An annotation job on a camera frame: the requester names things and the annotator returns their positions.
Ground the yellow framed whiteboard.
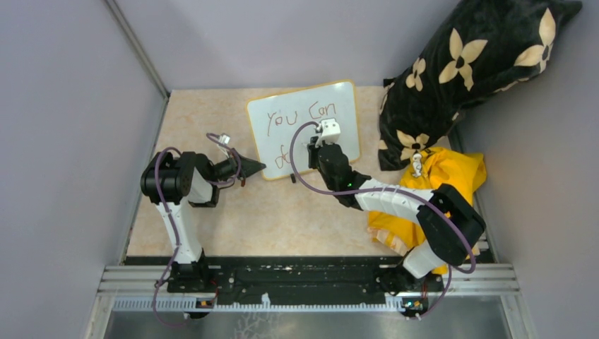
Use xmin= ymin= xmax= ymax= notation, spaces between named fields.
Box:
xmin=247 ymin=80 xmax=362 ymax=182

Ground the black floral pillow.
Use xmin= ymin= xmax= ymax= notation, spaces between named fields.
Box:
xmin=378 ymin=1 xmax=583 ymax=171

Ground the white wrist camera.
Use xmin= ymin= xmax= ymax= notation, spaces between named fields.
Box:
xmin=218 ymin=133 xmax=230 ymax=145
xmin=315 ymin=118 xmax=341 ymax=148

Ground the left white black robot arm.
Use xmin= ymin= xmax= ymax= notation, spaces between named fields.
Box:
xmin=140 ymin=150 xmax=266 ymax=293

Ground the yellow cloth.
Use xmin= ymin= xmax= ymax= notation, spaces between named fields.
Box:
xmin=367 ymin=147 xmax=487 ymax=256

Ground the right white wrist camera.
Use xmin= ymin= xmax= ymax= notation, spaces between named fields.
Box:
xmin=315 ymin=118 xmax=341 ymax=148

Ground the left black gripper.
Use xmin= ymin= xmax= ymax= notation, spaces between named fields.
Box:
xmin=209 ymin=148 xmax=266 ymax=184

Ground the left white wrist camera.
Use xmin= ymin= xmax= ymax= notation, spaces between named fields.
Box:
xmin=218 ymin=133 xmax=230 ymax=145

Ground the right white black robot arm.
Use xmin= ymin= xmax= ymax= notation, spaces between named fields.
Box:
xmin=307 ymin=136 xmax=486 ymax=291

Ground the aluminium corner post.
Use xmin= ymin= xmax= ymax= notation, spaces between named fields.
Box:
xmin=102 ymin=0 xmax=170 ymax=100

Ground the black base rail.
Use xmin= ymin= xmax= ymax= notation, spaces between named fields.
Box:
xmin=124 ymin=254 xmax=446 ymax=307

